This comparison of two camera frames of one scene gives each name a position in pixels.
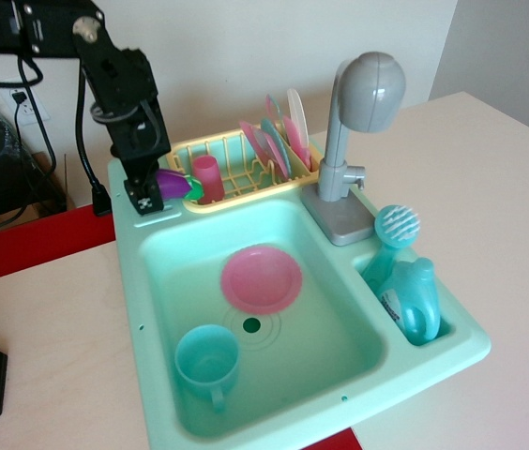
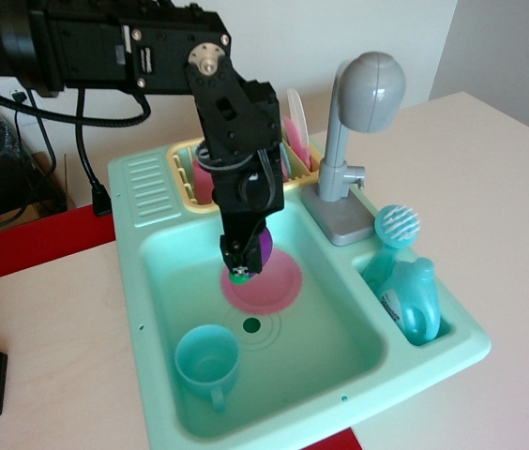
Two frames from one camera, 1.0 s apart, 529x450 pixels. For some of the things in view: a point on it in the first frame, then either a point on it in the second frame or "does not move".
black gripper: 133,112 -> 244,154
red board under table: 36,243 does not move
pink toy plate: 262,279 does not move
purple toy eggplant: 173,185 -> 265,247
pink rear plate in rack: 292,132 does not move
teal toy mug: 206,357 does not move
